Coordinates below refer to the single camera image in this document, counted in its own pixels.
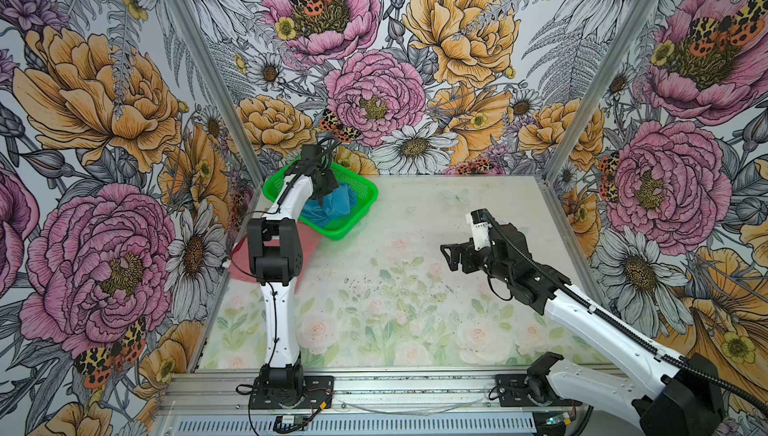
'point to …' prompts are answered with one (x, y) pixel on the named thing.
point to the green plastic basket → (367, 193)
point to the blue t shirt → (324, 210)
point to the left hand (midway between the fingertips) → (332, 192)
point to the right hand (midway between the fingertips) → (456, 253)
